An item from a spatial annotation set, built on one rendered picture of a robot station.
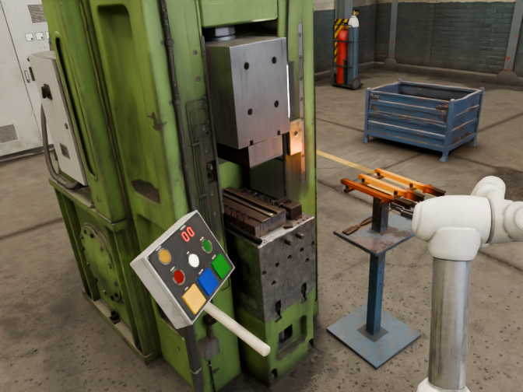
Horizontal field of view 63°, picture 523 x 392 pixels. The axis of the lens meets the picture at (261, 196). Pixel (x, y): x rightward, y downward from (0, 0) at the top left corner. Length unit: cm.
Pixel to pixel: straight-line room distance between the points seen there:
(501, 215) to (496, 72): 843
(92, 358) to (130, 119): 155
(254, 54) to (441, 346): 120
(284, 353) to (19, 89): 539
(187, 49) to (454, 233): 113
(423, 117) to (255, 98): 389
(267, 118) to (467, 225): 93
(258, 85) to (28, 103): 537
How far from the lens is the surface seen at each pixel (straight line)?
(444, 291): 134
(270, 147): 188
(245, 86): 173
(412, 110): 553
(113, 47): 200
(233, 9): 186
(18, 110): 687
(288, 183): 224
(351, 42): 898
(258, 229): 197
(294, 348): 252
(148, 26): 165
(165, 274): 147
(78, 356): 302
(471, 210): 130
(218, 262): 165
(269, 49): 181
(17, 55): 679
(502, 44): 960
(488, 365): 284
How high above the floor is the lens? 195
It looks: 26 degrees down
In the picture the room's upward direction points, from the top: 4 degrees counter-clockwise
